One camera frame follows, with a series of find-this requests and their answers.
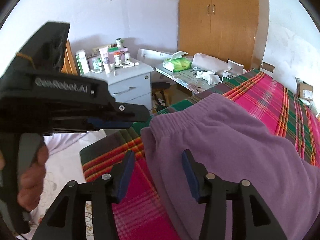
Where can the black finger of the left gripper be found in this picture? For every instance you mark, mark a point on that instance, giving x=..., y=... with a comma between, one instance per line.
x=128, y=112
x=95, y=124

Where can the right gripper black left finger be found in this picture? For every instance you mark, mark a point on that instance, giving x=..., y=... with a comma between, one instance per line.
x=65, y=219

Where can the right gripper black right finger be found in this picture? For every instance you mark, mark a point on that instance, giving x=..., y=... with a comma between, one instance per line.
x=251, y=216

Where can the purple fleece sweater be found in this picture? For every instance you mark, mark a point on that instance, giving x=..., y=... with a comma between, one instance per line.
x=234, y=145

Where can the person's left hand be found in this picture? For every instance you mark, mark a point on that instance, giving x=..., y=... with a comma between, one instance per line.
x=31, y=182

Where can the grey drawer cabinet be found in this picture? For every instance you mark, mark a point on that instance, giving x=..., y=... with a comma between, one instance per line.
x=129, y=85

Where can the yellow bag under table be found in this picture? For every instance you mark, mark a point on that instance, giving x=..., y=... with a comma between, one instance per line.
x=161, y=99

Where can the wooden headboard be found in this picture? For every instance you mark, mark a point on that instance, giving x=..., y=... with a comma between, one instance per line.
x=69, y=66

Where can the floral white bedsheet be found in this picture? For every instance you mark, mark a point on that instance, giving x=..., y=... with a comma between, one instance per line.
x=63, y=165

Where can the bottles and boxes on cabinet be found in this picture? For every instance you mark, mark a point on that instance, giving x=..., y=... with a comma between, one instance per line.
x=106, y=58

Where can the pink plaid bed cover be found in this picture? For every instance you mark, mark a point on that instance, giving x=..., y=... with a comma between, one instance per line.
x=141, y=213

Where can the green tissue pack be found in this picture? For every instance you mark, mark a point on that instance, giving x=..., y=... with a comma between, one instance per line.
x=178, y=62

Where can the glass side table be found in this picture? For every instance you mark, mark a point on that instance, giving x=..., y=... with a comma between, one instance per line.
x=182, y=84

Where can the crumpled white tissues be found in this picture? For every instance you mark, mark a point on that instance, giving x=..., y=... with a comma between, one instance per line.
x=210, y=77

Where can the small white cardboard box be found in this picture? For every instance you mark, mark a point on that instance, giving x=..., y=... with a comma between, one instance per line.
x=267, y=68

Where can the brown cardboard box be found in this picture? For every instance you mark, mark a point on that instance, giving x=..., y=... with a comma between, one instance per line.
x=304, y=91

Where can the wooden wardrobe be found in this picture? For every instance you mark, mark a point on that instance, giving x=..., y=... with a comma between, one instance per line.
x=226, y=29

